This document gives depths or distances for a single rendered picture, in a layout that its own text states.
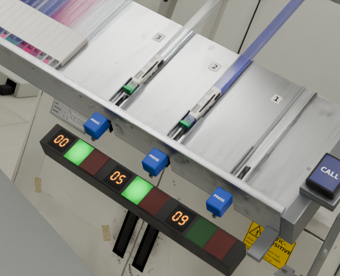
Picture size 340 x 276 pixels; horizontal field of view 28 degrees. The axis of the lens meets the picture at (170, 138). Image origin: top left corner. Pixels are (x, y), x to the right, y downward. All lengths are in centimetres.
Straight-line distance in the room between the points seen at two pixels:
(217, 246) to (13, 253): 26
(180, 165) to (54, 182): 59
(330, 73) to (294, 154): 197
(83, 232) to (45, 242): 62
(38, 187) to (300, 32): 169
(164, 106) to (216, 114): 8
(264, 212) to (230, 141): 12
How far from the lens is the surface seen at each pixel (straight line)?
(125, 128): 100
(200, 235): 91
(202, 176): 95
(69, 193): 149
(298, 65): 296
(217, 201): 90
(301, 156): 95
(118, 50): 109
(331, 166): 89
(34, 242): 87
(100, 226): 146
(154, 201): 94
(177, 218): 92
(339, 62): 291
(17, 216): 91
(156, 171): 94
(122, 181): 96
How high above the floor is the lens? 105
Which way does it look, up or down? 20 degrees down
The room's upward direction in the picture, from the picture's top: 21 degrees clockwise
